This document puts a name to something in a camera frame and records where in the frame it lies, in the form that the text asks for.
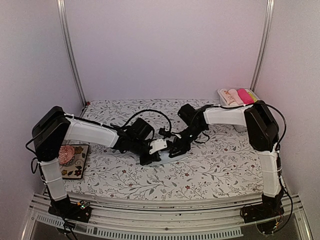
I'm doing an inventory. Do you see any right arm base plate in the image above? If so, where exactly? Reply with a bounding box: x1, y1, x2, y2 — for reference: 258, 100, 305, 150
239, 200, 285, 223

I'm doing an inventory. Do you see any floral table cloth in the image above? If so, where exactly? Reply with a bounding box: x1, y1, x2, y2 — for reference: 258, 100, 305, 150
58, 98, 283, 202

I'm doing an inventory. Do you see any right aluminium frame post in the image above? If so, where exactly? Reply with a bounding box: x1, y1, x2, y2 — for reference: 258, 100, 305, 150
249, 0, 275, 92

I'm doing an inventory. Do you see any floral square plate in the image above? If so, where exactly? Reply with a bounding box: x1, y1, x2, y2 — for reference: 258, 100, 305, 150
59, 144, 90, 180

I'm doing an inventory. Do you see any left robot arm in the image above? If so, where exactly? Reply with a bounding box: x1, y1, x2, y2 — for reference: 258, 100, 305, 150
29, 106, 161, 217

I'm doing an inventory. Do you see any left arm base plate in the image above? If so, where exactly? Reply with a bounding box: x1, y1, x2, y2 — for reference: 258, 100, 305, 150
48, 200, 93, 223

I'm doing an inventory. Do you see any left aluminium frame post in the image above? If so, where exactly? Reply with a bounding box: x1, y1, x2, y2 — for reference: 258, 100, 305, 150
56, 0, 87, 107

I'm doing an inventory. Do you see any front aluminium rail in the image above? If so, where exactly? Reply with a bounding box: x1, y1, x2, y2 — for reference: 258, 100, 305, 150
21, 193, 314, 240

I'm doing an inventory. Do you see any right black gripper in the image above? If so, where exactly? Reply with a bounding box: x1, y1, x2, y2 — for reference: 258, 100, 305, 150
170, 123, 207, 158

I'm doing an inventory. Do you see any light blue cloth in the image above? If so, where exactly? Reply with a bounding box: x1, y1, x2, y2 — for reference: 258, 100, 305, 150
147, 147, 191, 166

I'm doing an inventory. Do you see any white plastic basket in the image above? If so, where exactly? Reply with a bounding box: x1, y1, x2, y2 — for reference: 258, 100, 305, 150
216, 87, 261, 132

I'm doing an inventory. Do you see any yellow rolled towel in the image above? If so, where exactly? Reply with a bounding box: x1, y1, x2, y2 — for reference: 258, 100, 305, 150
248, 91, 258, 103

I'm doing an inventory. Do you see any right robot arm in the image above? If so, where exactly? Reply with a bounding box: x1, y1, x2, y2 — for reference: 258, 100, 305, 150
168, 100, 285, 223

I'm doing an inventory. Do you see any aluminium frame post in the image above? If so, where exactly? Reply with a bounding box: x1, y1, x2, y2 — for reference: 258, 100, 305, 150
56, 0, 87, 107
249, 0, 275, 92

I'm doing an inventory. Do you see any hot pink rolled towel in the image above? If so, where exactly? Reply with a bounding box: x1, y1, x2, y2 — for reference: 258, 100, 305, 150
237, 88, 254, 105

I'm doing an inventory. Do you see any pink patterned cupcake liner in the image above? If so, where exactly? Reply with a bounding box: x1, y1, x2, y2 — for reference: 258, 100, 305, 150
58, 145, 75, 165

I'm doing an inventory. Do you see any cream printed rolled towel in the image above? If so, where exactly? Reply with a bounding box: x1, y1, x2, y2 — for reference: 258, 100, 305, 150
219, 88, 234, 105

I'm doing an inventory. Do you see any light pink rolled towel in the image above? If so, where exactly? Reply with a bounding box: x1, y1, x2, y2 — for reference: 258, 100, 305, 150
228, 89, 244, 105

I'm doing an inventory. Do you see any left black braided cable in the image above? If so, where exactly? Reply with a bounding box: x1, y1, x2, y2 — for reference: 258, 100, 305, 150
123, 109, 173, 136

